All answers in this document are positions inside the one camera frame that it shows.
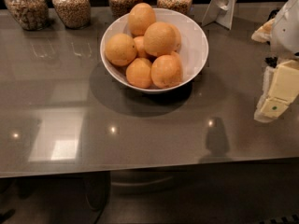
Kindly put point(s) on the glass jar far left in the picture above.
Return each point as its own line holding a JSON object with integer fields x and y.
{"x": 31, "y": 15}

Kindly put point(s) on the small orange in middle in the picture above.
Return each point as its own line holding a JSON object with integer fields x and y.
{"x": 139, "y": 42}

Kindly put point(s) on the orange at bowl top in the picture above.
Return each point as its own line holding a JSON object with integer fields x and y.
{"x": 140, "y": 18}

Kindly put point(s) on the white ceramic bowl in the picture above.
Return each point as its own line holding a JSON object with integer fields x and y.
{"x": 193, "y": 51}

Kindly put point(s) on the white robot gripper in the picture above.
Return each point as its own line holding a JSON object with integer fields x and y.
{"x": 286, "y": 32}

